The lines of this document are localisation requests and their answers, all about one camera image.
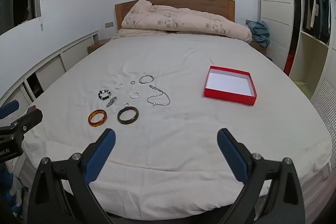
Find black and white beaded bracelet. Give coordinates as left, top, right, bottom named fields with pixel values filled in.
left=98, top=89, right=111, bottom=101

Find hanging clothes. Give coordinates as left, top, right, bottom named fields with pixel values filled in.
left=302, top=0, right=332, bottom=44

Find amber bangle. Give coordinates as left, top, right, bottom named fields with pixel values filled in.
left=88, top=110, right=108, bottom=127

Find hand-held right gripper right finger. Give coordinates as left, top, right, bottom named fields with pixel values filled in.
left=217, top=128, right=306, bottom=224

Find red object in wardrobe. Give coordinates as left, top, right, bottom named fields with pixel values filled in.
left=283, top=52, right=294, bottom=76

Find dark green bangle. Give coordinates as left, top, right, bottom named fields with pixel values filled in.
left=117, top=106, right=139, bottom=125

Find low white louvred cabinet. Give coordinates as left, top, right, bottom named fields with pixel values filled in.
left=0, top=30, right=100, bottom=115

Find silver chain necklace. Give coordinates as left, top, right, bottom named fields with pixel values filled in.
left=146, top=84, right=171, bottom=106

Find beige pillow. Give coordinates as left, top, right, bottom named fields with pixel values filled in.
left=112, top=28, right=171, bottom=39

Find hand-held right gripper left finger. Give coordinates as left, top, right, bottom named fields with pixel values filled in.
left=28, top=128, right=116, bottom=224

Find wooden nightstand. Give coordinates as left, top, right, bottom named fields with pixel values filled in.
left=249, top=40, right=268, bottom=55
left=87, top=39, right=111, bottom=54

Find blue clothing pile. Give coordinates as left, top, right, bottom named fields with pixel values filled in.
left=248, top=21, right=270, bottom=47

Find wooden headboard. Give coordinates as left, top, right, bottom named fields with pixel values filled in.
left=115, top=0, right=236, bottom=30

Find bed with white sheet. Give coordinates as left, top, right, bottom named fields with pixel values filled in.
left=22, top=32, right=332, bottom=216

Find person's left hand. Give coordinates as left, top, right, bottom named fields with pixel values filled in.
left=0, top=162, right=29, bottom=218

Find floral beige quilt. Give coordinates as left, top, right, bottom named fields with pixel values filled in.
left=122, top=0, right=252, bottom=43

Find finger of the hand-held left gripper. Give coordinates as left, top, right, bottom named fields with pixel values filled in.
left=0, top=105, right=43, bottom=139
left=0, top=99, right=20, bottom=120

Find red shallow box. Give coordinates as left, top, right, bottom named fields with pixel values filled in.
left=203, top=65, right=257, bottom=106

